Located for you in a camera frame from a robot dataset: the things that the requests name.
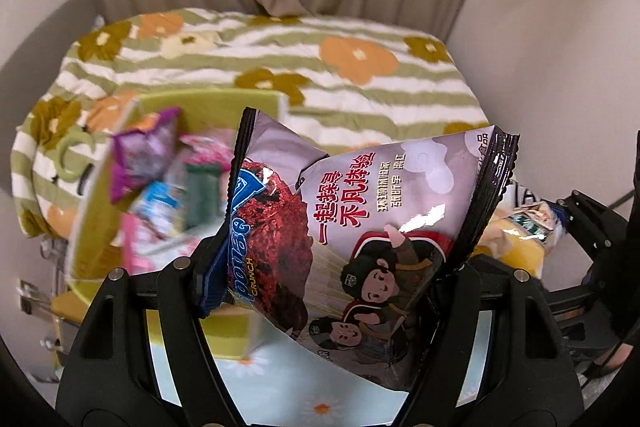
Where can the white blue snack packet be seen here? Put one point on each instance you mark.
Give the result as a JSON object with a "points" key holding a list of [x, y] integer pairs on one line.
{"points": [[155, 207]]}

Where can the green striped floral blanket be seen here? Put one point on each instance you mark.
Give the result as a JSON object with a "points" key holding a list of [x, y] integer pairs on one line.
{"points": [[300, 57]]}

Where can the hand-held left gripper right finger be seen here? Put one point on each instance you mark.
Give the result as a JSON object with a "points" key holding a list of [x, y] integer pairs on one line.
{"points": [[465, 289]]}

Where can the yellow snack bag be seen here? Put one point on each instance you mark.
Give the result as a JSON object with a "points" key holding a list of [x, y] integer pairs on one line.
{"points": [[515, 242]]}

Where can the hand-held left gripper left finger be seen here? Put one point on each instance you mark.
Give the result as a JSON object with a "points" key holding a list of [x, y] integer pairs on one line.
{"points": [[211, 289]]}

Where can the green cardboard box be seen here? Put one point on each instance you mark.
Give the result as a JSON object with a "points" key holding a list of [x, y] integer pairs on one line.
{"points": [[220, 332]]}

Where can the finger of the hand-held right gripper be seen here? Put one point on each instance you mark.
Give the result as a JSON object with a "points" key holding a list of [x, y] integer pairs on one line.
{"points": [[585, 212], [585, 302]]}

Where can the grey purple snack bag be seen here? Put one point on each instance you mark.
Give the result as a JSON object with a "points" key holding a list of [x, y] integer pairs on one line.
{"points": [[375, 232]]}

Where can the dark green snack packet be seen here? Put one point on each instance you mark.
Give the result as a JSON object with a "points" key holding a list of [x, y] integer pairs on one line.
{"points": [[205, 194]]}

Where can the light blue floral bed sheet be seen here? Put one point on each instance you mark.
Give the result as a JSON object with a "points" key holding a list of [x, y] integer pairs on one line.
{"points": [[280, 382]]}

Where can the pink snack bag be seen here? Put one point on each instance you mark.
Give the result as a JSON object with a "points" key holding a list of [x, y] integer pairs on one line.
{"points": [[145, 249]]}

